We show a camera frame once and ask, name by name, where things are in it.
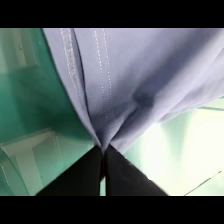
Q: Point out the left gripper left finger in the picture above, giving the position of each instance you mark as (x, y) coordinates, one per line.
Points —
(81, 176)

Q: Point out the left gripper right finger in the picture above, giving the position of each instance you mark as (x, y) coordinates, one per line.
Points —
(128, 176)

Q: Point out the light blue shirt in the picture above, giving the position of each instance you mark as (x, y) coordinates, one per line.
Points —
(126, 76)

